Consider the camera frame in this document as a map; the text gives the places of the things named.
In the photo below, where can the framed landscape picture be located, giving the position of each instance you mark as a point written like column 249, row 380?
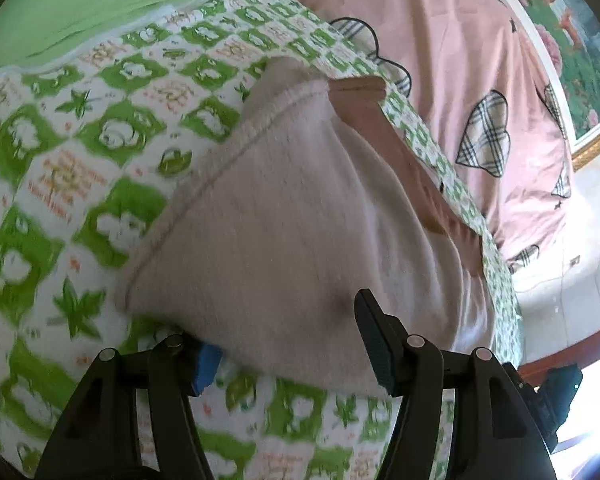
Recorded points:
column 580, row 60

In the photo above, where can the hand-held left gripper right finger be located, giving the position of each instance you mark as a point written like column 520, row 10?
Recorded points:
column 380, row 355

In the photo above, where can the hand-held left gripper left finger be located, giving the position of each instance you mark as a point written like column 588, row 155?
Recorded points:
column 207, row 367

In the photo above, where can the pink quilt with plaid hearts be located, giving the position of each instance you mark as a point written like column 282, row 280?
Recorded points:
column 455, row 45

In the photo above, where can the beige towel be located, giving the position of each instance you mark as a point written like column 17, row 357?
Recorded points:
column 290, row 220

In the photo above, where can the plain green sheet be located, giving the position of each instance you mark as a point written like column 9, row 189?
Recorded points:
column 105, row 5

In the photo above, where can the green checked printed blanket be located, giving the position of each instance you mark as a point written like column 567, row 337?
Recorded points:
column 55, row 185

